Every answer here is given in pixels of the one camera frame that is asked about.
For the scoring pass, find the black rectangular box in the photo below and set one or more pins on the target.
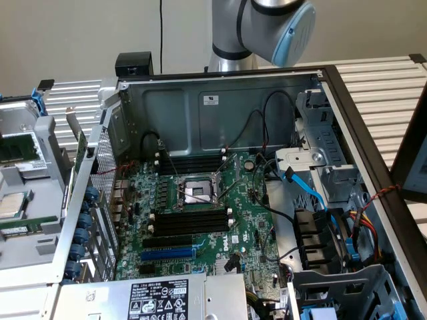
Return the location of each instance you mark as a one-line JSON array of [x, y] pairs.
[[133, 65]]

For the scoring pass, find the silver chipset heatsink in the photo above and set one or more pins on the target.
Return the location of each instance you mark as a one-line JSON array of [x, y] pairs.
[[218, 265]]

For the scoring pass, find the long black expansion slot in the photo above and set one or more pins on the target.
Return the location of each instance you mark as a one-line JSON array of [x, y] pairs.
[[166, 241]]

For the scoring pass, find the blue expansion card retainer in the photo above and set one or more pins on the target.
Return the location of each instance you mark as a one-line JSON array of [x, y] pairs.
[[85, 220]]

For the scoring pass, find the white label sticker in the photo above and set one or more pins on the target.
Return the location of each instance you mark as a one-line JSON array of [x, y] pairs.
[[209, 99]]

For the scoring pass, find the wide grey metal disk bay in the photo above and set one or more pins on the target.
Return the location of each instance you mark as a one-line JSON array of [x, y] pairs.
[[333, 283]]

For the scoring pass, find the short black expansion slot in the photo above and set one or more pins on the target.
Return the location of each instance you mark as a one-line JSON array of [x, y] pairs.
[[148, 269]]

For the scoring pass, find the silver CPU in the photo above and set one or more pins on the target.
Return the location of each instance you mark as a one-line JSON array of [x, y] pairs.
[[11, 205]]

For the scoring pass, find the blue plastic disk rail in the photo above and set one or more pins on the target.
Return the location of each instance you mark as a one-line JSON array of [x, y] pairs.
[[39, 101]]

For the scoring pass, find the silver power supply unit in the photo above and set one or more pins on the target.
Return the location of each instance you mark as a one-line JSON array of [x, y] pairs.
[[227, 296]]

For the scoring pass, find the round coin battery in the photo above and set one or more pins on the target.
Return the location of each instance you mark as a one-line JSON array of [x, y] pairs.
[[249, 165]]

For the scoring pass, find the silver hard disk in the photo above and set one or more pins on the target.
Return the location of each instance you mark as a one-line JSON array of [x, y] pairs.
[[20, 116]]

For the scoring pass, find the silver metal latch bracket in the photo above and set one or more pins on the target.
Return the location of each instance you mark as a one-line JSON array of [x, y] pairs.
[[300, 158]]

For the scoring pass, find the grey parts rack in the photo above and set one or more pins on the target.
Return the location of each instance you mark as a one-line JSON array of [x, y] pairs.
[[50, 206]]

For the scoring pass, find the black table end cap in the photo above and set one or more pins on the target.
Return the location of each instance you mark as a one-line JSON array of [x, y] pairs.
[[417, 58], [46, 84]]

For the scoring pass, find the black fan housing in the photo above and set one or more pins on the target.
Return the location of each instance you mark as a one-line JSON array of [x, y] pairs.
[[313, 233]]

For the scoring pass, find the thin silver locking lever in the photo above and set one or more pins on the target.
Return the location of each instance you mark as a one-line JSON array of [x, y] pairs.
[[233, 190], [170, 160]]

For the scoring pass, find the open grey PC case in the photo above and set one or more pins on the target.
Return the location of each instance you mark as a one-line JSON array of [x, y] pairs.
[[240, 86]]

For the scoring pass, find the blue plastic latch tab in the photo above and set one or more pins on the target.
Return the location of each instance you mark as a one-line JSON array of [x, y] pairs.
[[352, 250]]

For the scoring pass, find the blue plastic carrier block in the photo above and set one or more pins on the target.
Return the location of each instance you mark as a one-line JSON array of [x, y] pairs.
[[320, 315]]

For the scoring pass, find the tall grey metal disk bay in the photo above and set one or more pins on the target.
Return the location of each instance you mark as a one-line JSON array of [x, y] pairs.
[[327, 140]]

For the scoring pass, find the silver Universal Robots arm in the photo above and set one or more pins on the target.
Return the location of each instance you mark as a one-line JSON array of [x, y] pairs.
[[253, 30]]

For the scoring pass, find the green Dell motherboard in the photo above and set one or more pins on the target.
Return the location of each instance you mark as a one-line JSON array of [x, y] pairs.
[[250, 230]]

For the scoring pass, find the blue expansion slot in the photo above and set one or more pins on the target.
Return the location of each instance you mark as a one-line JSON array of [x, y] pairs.
[[166, 255]]

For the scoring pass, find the green graphics card silver bracket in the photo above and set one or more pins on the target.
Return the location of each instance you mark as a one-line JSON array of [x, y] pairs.
[[81, 146]]

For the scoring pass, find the blue plastic carrier strip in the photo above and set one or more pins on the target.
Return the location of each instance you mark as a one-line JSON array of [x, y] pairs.
[[399, 310]]

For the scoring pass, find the silver socket cover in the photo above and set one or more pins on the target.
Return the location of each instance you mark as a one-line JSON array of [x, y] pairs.
[[236, 165]]

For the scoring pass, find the dark framed monitor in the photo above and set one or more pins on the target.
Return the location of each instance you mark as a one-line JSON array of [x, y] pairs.
[[405, 160]]

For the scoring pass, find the CPU socket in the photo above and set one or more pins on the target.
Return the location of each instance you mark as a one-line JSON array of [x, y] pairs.
[[197, 191]]

